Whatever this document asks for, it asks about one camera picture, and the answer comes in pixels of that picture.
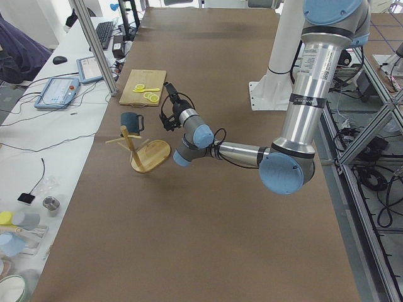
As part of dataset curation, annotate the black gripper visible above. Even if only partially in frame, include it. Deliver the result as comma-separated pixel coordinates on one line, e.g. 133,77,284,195
159,82,190,131

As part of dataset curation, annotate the blue mug yellow inside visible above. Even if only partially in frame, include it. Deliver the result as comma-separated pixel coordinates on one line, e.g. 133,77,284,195
120,112,145,135

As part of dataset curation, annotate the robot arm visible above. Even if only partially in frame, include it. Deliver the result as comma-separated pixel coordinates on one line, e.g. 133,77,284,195
159,1,370,195

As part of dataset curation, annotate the wooden cup storage rack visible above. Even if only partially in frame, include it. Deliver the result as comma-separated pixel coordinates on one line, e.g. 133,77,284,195
105,126,171,173

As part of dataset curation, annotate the small metal cup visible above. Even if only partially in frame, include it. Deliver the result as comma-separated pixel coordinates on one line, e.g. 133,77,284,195
42,196,60,217

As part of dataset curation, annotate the grey plastic cup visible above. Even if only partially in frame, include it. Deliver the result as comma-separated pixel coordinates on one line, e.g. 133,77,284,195
12,211,40,230

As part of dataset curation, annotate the yellow cup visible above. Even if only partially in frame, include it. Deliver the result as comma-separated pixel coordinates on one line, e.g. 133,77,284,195
0,211,14,226

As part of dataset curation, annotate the light blue cup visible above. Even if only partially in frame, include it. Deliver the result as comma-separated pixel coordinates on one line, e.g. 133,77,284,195
0,232,25,257

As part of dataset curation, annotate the lemon slice front left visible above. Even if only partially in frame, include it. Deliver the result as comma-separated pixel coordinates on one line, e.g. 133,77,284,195
148,94,159,103

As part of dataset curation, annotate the bamboo cutting board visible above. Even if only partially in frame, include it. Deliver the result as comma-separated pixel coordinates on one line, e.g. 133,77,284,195
119,69,167,107

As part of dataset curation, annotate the black power adapter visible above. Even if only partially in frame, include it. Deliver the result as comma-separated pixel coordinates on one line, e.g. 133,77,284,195
112,35,125,59

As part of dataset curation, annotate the far teach pendant tablet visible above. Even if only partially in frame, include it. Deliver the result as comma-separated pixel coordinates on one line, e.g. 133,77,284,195
76,57,103,84

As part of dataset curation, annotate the teach pendant tablet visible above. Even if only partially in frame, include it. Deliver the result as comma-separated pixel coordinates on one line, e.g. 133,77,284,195
34,77,80,109
76,57,103,84

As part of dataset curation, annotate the black keyboard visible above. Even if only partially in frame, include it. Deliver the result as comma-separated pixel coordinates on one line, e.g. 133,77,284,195
96,21,115,50

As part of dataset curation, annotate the near teach pendant tablet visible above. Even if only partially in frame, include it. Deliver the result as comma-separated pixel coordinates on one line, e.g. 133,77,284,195
34,77,80,109

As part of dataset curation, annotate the black computer mouse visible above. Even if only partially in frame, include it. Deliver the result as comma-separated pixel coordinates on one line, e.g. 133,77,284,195
52,55,68,65

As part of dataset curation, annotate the black square sensor pad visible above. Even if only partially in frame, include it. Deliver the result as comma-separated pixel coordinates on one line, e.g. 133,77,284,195
17,193,35,205

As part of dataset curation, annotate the white green bowl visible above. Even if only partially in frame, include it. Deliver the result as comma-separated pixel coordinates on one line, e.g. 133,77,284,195
0,275,28,302

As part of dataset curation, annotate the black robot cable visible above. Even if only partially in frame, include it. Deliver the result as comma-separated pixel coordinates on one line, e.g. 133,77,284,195
159,94,268,169

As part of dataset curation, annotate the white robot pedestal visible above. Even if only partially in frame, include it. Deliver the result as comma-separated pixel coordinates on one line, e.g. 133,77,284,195
249,0,305,111

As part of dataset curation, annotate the aluminium frame post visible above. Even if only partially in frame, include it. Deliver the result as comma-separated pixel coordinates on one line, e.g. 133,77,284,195
71,0,118,96

